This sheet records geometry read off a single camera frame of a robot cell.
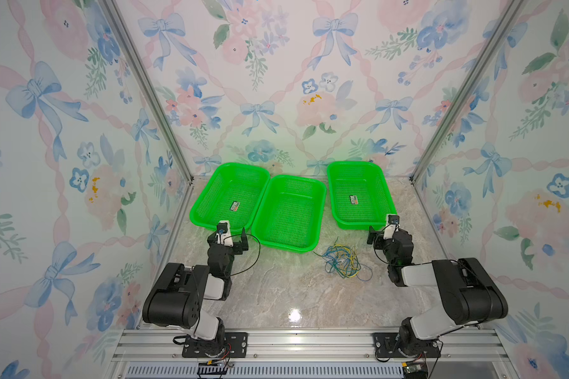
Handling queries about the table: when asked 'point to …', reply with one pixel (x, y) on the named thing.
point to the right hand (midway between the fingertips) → (386, 226)
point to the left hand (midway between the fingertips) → (233, 227)
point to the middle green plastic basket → (291, 214)
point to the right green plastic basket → (359, 195)
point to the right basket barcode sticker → (354, 199)
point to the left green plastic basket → (231, 193)
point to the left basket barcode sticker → (235, 206)
